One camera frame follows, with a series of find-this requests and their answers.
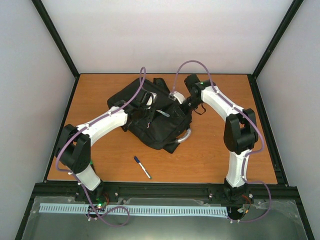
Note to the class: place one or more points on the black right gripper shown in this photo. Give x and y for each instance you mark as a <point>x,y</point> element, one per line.
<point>187,112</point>

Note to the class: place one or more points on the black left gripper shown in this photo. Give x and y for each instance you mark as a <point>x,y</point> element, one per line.
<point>150,118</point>

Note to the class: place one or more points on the black student backpack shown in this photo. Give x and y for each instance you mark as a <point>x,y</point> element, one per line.
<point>162,132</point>

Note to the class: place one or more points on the white pen green tip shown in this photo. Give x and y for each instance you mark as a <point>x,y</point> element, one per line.
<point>163,113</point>

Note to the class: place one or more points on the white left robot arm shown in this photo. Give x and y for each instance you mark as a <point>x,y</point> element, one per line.
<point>73,151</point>

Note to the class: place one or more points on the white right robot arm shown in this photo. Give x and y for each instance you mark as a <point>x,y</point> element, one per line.
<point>240,130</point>

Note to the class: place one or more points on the blue capped pen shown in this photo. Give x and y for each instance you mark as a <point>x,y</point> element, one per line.
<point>142,167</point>

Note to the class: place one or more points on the green capped black marker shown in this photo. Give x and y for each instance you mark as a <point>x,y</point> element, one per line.
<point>92,166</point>

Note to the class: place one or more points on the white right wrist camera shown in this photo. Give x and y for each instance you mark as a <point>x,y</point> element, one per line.
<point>177,96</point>

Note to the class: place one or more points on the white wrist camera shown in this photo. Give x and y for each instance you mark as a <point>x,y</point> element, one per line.
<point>177,96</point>
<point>152,99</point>

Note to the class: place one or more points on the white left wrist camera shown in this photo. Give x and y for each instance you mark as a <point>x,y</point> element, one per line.
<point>152,99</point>

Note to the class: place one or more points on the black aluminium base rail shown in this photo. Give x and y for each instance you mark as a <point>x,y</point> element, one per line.
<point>209,193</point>

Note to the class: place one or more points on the light blue cable duct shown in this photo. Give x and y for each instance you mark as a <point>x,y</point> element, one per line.
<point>136,210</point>

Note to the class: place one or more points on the black frame post right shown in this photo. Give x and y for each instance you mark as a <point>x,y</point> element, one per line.
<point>281,29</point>

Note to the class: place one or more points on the black frame post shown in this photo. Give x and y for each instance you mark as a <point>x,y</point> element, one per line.
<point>45,17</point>
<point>281,29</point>

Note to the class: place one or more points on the black frame post left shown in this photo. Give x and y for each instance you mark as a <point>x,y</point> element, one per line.
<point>45,17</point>

